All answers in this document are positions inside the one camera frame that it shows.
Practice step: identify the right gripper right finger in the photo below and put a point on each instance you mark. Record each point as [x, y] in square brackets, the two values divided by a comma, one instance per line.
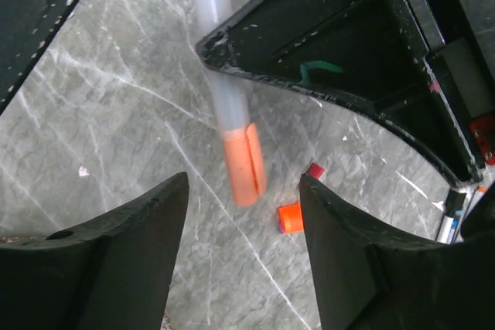
[370, 275]

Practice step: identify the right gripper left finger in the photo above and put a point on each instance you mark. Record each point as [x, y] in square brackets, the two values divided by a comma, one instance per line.
[111, 272]

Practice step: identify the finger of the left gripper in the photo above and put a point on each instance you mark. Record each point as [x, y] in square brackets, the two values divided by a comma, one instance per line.
[410, 66]

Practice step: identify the orange highlighter cap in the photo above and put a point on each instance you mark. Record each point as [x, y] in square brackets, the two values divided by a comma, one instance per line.
[290, 218]

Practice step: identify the red pen cap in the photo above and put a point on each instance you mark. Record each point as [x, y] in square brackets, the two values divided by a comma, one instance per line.
[315, 170]

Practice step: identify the translucent orange capped tube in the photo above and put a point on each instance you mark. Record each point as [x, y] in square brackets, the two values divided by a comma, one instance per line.
[242, 149]

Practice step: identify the orange capped white marker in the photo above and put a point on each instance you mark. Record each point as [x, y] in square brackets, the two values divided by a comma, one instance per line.
[477, 198]

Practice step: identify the black base bar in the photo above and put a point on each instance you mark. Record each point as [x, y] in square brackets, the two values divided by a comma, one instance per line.
[27, 29]

